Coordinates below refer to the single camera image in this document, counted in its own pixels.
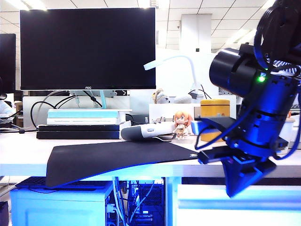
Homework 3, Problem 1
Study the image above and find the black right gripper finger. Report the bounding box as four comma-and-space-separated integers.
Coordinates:
249, 160, 277, 186
222, 157, 261, 198

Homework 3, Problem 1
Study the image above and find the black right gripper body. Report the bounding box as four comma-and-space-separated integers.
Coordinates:
197, 137, 290, 165

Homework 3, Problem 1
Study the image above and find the white drawer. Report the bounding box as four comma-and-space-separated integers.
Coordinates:
177, 183, 301, 209

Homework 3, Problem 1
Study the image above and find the white drawer cabinet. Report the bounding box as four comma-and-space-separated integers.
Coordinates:
173, 176, 301, 226

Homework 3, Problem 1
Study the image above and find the yellow tin box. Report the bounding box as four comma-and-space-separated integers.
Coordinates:
200, 98, 230, 143

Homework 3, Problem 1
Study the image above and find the orange-haired anime girl figurine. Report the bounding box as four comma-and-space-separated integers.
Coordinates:
173, 110, 194, 141

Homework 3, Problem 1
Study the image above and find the black lamp power plug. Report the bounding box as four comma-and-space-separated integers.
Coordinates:
187, 83, 212, 100

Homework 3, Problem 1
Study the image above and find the grey plush toy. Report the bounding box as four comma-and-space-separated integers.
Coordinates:
173, 93, 192, 104

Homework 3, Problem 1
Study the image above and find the black computer tower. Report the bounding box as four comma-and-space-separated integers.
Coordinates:
104, 178, 165, 226

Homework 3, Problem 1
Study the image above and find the white office partition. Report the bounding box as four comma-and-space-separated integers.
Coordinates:
155, 48, 219, 97

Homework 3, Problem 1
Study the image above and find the white grey handheld device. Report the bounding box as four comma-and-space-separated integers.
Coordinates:
120, 116, 178, 142

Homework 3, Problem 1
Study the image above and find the beige plush animal toy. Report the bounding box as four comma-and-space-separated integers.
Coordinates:
151, 88, 170, 105

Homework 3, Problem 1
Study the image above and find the white gooseneck desk lamp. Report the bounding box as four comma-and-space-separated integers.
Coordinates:
143, 55, 204, 97

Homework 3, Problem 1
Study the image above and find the frosted desk divider panel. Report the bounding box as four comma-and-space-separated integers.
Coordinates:
22, 95, 150, 129

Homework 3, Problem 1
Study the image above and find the black mouse pad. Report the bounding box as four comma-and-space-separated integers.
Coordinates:
45, 142, 205, 188

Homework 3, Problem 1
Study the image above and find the teal book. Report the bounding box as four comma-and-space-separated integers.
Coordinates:
47, 110, 118, 119

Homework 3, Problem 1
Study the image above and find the white under-desk case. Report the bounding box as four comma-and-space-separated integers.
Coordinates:
9, 183, 112, 226

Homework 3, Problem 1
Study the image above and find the AOC computer monitor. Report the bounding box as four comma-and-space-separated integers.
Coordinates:
19, 7, 156, 110

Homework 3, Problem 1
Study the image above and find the black frameless monitor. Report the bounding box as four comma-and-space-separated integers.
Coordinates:
0, 33, 16, 95

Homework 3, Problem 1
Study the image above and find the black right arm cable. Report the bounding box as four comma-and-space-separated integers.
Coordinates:
253, 0, 286, 71

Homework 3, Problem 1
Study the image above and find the black monitor cable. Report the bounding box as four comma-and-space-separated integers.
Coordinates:
81, 90, 103, 108

